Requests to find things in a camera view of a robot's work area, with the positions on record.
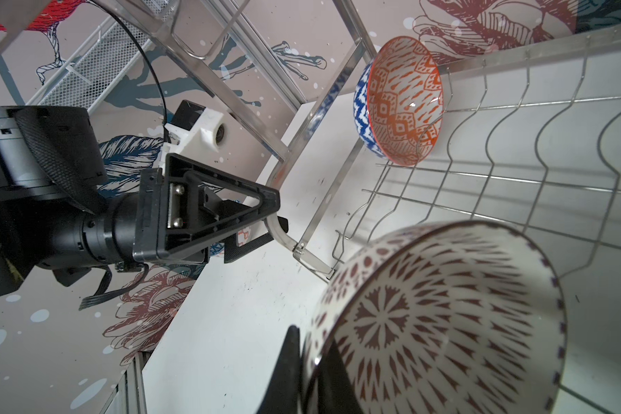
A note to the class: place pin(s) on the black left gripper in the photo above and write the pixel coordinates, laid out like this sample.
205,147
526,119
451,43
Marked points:
194,206

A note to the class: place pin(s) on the white mesh wall shelf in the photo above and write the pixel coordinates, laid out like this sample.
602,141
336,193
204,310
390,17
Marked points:
93,70

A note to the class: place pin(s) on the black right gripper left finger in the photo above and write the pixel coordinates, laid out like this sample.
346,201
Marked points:
283,390

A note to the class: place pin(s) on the dark red pattern bowl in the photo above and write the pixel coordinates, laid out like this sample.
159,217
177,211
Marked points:
463,317

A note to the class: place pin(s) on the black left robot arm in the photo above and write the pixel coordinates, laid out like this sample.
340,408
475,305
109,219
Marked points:
52,215

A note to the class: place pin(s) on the steel two-tier dish rack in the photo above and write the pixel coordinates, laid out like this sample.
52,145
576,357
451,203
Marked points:
536,144

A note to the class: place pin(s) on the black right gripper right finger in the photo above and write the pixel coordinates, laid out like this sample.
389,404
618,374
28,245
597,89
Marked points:
335,392

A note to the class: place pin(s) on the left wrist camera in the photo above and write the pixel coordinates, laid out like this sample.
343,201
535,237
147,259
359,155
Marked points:
196,130

